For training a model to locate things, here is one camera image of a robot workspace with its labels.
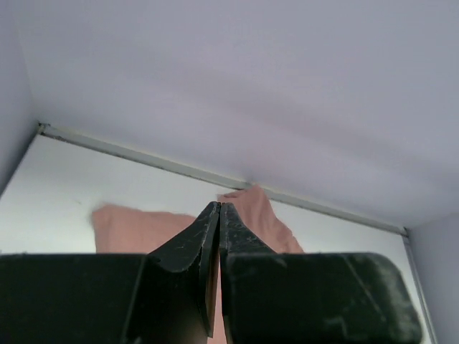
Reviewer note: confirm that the pink printed t-shirt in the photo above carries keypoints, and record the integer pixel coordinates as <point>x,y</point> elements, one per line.
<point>120,229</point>

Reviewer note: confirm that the aluminium table rail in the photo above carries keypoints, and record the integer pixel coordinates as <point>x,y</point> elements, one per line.
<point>93,144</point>
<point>420,293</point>

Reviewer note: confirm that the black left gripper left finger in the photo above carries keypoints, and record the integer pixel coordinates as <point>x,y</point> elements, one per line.
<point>166,296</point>

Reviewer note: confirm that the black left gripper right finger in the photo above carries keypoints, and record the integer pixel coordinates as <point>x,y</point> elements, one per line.
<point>344,297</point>

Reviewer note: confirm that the aluminium right table rail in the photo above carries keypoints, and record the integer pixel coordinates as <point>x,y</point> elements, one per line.
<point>420,293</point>

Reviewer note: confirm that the aluminium back table rail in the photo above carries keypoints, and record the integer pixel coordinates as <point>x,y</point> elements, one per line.
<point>93,144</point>

